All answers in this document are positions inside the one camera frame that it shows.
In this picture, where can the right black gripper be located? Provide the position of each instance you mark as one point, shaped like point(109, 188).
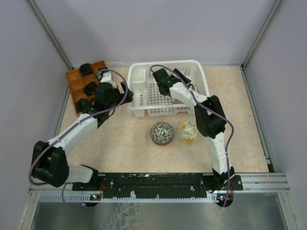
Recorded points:
point(187, 81)

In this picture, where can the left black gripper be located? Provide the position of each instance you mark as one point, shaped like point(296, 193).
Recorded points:
point(117, 90)

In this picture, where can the blue flower white bowl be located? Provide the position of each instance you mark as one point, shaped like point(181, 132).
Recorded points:
point(193, 87)

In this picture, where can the white plastic dish rack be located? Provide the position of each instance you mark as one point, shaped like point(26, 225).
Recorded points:
point(146, 95)

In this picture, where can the yellow flower white bowl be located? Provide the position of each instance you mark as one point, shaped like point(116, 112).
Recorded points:
point(188, 132)

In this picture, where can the black leaf pink bowl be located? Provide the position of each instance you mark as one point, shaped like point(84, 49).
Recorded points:
point(162, 133)

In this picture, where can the pink patterned bowl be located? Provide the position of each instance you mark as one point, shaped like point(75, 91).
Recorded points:
point(176, 101)

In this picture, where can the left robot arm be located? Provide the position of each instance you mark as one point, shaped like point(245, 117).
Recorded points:
point(49, 160)

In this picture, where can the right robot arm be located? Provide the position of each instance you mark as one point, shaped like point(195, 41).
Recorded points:
point(209, 115)

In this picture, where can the dark green yellow cup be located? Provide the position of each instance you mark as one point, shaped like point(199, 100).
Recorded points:
point(100, 72)

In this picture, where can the black orange cup middle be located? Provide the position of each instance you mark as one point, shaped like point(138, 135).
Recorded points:
point(90, 88)

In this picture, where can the black cup back left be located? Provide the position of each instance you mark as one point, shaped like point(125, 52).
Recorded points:
point(86, 69)

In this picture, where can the black cup front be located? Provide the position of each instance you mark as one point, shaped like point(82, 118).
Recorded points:
point(83, 104)

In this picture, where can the wooden compartment tray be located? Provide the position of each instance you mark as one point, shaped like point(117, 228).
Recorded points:
point(77, 83)

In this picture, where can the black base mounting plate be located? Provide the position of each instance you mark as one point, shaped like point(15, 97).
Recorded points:
point(160, 185)

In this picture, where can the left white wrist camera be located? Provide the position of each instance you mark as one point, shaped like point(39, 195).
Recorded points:
point(108, 78)

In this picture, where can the white slotted cable duct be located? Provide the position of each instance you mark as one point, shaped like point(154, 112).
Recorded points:
point(91, 198)

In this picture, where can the aluminium frame rail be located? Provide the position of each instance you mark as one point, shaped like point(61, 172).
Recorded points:
point(252, 182)

